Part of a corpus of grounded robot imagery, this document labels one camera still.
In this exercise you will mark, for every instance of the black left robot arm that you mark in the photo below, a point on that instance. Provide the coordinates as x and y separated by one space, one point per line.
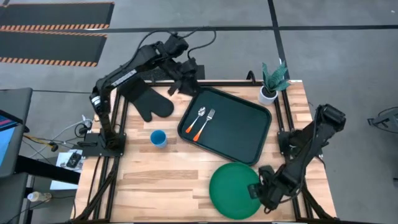
124 74

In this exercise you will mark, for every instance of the small black handheld device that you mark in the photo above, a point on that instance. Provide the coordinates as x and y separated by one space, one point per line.
74 159

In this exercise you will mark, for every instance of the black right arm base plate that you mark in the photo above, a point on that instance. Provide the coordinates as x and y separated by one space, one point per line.
284 140

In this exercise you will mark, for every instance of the white paper sheet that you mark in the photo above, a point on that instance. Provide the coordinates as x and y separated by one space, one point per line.
66 174

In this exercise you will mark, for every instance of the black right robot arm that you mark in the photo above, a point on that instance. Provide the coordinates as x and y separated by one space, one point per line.
311 146

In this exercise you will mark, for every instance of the clear plastic bottle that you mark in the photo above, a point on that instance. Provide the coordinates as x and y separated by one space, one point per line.
38 196

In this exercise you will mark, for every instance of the dark green plastic tray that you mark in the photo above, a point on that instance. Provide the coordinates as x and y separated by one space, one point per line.
236 130

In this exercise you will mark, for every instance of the black oven mitt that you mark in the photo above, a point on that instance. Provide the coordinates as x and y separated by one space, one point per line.
146 99

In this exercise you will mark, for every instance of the white plant pot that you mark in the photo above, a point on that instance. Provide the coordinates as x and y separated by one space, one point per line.
266 98

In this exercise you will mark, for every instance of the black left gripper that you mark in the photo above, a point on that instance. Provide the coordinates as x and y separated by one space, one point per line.
187 71

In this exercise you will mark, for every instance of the green artificial plant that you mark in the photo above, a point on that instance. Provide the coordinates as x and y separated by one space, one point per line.
273 77

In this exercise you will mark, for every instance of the black hazard-striped floor mat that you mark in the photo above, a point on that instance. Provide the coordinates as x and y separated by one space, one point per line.
56 14
49 46

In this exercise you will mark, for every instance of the grey metal stand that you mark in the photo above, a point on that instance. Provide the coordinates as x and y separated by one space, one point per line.
384 121

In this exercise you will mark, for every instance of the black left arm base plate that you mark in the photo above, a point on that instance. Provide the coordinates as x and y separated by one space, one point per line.
93 146

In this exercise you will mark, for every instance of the grey screen with blue display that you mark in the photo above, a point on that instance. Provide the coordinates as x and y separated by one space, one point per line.
12 133

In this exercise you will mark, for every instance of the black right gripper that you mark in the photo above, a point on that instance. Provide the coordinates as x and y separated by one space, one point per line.
270 193

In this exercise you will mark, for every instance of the blue plastic cup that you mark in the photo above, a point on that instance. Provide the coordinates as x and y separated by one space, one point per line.
158 138

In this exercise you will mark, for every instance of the green round plate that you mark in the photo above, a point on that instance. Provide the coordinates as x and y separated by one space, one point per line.
230 193

